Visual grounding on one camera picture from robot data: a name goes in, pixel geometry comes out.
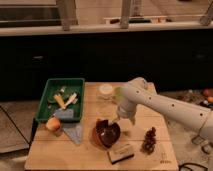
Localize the white cup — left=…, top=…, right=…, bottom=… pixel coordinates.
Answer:
left=98, top=83, right=113, bottom=100

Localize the black cable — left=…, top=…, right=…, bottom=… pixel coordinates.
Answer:
left=178, top=161, right=211, bottom=171

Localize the blue sponge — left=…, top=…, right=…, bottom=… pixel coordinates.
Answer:
left=54, top=109, right=74, bottom=120

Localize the grey cloth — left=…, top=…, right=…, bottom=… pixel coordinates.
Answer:
left=62, top=123, right=83, bottom=145

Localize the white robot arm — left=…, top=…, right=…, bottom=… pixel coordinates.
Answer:
left=117, top=77, right=213, bottom=143

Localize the dark purple bowl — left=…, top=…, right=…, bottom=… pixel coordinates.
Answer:
left=95, top=120, right=121, bottom=148

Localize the orange apple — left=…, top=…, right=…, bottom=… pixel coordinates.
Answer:
left=46, top=117, right=61, bottom=132

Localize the orange bowl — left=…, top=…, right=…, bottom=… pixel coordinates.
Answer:
left=92, top=128, right=102, bottom=147

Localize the white utensil in tray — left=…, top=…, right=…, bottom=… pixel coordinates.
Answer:
left=65, top=93, right=77, bottom=107

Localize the yellow toy corn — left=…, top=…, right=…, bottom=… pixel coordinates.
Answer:
left=53, top=94, right=66, bottom=110

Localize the green plastic tray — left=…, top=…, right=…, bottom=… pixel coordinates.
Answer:
left=35, top=78, right=85, bottom=122

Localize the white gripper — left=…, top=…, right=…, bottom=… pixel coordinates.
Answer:
left=117, top=98, right=137, bottom=125

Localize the bunch of dark grapes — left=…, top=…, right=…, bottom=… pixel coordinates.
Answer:
left=142, top=127, right=156, bottom=154

